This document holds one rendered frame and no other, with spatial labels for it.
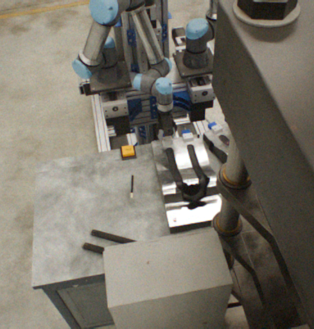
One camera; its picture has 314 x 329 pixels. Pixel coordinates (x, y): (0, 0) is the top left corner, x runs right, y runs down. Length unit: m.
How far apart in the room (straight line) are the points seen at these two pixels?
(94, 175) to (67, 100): 1.81
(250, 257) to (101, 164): 1.10
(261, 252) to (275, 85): 0.73
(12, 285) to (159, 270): 1.87
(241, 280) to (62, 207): 0.94
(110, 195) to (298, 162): 1.50
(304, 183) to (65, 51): 4.01
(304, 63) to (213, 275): 0.55
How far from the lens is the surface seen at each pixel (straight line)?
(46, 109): 3.72
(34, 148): 3.40
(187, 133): 2.02
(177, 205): 1.79
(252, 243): 1.23
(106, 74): 2.12
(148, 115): 2.35
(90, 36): 1.83
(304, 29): 0.70
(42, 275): 1.80
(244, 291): 1.43
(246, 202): 1.01
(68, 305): 2.09
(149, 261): 0.99
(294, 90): 0.57
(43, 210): 1.97
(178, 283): 0.96
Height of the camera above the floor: 2.36
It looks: 50 degrees down
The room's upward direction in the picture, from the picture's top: 5 degrees counter-clockwise
